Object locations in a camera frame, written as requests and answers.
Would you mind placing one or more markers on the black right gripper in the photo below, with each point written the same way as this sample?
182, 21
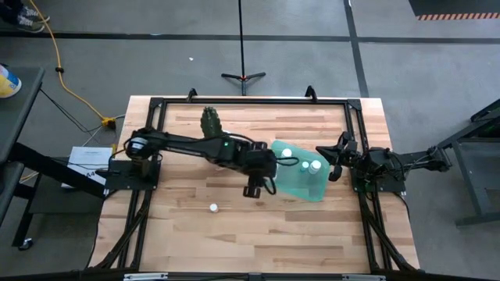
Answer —
349, 154

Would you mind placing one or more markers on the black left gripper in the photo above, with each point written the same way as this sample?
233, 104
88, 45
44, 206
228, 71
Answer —
261, 164

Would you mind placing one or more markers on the wide white capped pill bottle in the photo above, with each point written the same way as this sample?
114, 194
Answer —
315, 166

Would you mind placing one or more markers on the small teal capped pill bottle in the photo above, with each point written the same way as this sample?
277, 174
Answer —
304, 166

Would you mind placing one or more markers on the teal translucent plastic basket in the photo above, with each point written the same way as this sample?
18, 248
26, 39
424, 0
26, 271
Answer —
308, 187

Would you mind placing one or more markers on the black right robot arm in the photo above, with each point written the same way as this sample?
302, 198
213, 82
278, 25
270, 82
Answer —
410, 160

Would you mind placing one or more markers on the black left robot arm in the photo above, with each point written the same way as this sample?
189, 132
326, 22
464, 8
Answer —
187, 144

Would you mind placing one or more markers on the green cactus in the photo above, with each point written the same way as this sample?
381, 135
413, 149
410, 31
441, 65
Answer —
211, 121

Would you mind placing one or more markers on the black tripod stand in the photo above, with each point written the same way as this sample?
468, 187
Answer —
242, 39

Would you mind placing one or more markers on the white paper sheet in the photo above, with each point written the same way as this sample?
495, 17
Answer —
90, 158

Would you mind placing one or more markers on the black mat with hazard stripe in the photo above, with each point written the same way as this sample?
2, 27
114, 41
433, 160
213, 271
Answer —
453, 7

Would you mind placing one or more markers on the dark grey side table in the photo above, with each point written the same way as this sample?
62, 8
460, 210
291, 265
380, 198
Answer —
19, 105

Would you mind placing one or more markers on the yellow blue white container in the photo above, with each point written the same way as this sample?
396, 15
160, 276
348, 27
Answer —
8, 84

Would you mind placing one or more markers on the person's shoe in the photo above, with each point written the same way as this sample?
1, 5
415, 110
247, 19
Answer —
36, 16
30, 27

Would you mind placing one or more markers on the person's leg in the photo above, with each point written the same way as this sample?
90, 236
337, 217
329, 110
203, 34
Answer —
9, 8

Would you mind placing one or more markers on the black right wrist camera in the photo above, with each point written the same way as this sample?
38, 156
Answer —
336, 173

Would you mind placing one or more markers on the black aluminium table frame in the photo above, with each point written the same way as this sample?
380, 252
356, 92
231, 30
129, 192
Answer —
254, 101

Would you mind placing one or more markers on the black square base plate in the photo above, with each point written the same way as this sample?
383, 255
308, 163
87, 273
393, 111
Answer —
125, 180
390, 186

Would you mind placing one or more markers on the silver metal bracket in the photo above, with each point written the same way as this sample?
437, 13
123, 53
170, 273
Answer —
146, 276
363, 277

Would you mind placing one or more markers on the black metal cart frame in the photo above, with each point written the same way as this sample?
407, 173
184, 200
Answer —
468, 144

